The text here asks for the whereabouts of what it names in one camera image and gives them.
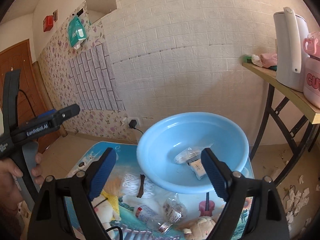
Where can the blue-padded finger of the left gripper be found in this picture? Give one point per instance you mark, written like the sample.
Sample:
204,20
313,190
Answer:
50,112

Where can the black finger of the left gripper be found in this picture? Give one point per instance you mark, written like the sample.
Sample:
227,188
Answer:
66,113

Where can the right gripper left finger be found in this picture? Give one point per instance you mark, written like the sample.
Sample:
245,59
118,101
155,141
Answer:
50,219

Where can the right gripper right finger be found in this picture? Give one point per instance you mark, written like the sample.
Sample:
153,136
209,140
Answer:
266,219

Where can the white plush toy yellow hat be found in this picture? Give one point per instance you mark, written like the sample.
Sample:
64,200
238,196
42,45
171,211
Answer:
106,207

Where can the white power adapter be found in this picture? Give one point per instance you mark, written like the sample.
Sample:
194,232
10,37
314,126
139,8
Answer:
197,168

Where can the clear bag with printed label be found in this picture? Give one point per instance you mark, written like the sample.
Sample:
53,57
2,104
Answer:
174,210

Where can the person's left hand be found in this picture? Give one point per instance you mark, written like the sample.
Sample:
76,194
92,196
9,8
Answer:
10,194

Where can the brown wooden door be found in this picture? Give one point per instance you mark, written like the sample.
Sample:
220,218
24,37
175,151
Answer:
30,99

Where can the beige plush toy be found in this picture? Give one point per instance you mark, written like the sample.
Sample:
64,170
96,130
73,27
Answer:
199,228

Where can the clear plastic bottle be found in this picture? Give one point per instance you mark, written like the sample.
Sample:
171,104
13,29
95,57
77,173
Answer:
152,219

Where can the red fire alarm box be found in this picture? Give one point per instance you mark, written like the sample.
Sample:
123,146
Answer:
48,23

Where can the clear bag in basin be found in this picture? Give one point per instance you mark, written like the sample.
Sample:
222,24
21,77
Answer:
190,154

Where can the light blue plastic basin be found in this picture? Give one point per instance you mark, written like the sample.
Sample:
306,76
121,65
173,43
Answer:
166,149

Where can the wooden side table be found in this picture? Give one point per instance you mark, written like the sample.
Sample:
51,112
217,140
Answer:
296,118

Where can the pink cloth on table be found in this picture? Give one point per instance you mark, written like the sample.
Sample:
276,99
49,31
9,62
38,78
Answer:
269,59

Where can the white electric kettle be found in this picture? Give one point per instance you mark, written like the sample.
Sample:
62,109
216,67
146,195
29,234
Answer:
291,29

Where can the black wall charger plug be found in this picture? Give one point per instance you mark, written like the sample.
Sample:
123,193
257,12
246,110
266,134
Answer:
133,125

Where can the green tissue pack on wall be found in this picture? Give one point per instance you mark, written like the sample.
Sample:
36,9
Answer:
76,32

